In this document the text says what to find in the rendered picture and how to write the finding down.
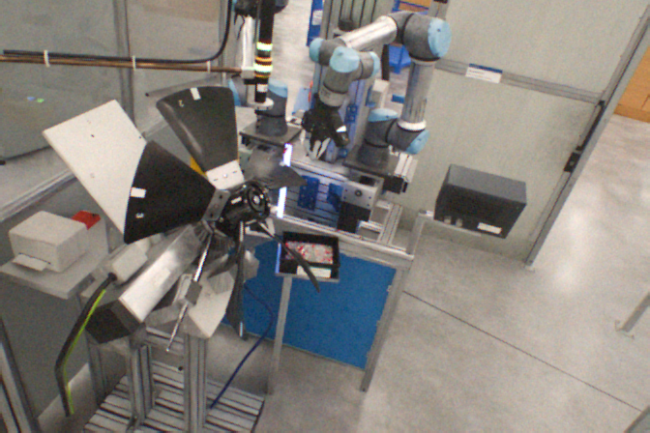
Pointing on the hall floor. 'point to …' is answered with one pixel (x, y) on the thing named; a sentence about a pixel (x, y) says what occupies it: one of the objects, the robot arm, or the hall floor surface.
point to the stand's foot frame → (173, 387)
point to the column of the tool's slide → (14, 386)
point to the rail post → (383, 329)
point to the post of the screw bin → (279, 333)
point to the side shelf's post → (94, 359)
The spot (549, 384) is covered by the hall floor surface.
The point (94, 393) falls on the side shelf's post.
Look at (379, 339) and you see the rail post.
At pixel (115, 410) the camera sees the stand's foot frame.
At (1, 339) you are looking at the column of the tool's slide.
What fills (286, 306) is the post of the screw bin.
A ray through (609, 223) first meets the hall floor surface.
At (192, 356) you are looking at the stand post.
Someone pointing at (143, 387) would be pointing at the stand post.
